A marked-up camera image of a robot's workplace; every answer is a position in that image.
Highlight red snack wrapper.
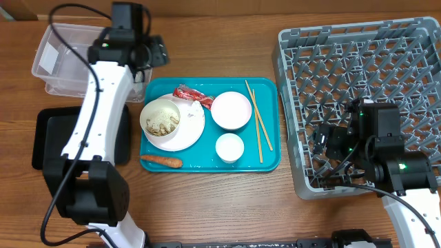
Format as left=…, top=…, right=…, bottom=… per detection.
left=172, top=84, right=215, bottom=110

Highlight white bowl with food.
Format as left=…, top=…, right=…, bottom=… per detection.
left=139, top=99, right=181, bottom=141

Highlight large white bowl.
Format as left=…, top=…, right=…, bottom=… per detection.
left=210, top=92, right=252, bottom=130

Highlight small white cup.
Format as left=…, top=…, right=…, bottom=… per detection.
left=215, top=133, right=245, bottom=163

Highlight rice and food scraps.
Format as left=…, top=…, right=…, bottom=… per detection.
left=145, top=108, right=180, bottom=136

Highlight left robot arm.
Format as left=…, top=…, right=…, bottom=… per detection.
left=43, top=2, right=169, bottom=247

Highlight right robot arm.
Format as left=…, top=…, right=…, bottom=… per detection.
left=311, top=99, right=440, bottom=247

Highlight grey dishwasher rack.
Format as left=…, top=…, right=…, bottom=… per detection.
left=272, top=17, right=440, bottom=200

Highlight clear plastic waste bin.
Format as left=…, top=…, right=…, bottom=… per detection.
left=31, top=22, right=154, bottom=103

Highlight black food waste tray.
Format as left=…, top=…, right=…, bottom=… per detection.
left=32, top=105, right=132, bottom=170

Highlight white round plate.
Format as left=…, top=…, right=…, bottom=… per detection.
left=148, top=94, right=205, bottom=152

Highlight teal serving tray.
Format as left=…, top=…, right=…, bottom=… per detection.
left=140, top=77, right=281, bottom=173

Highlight right wooden chopstick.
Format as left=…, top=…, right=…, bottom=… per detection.
left=245, top=79, right=273, bottom=151

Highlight orange carrot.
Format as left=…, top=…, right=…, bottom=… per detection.
left=140, top=154, right=183, bottom=169

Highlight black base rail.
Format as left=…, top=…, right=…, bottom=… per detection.
left=147, top=229, right=393, bottom=248

